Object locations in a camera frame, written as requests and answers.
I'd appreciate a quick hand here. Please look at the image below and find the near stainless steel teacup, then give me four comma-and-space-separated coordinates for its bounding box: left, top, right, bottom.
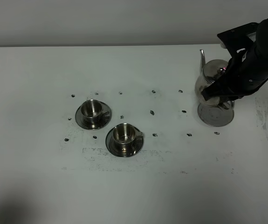
112, 123, 144, 151

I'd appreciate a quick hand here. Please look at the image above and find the far stainless steel saucer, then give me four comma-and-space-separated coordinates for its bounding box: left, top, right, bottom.
75, 99, 112, 130

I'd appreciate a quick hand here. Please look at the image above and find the stainless steel teapot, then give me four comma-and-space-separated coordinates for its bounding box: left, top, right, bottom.
194, 49, 234, 110

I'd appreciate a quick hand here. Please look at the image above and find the stainless steel teacup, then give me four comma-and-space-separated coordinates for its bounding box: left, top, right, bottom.
80, 99, 109, 123
112, 123, 144, 151

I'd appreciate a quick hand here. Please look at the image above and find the steel teapot saucer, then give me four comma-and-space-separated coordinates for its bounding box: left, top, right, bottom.
197, 101, 234, 127

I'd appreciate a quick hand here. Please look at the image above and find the near stainless steel saucer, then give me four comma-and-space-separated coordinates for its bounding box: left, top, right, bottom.
105, 123, 144, 157

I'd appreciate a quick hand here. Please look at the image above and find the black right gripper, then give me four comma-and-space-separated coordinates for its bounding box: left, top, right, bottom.
200, 19, 268, 102

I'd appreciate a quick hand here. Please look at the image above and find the stainless steel saucer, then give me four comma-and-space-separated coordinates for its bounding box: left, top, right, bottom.
75, 99, 112, 130
105, 123, 144, 157

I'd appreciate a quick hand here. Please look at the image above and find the far stainless steel teacup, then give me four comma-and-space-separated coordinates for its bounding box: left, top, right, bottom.
80, 99, 109, 123

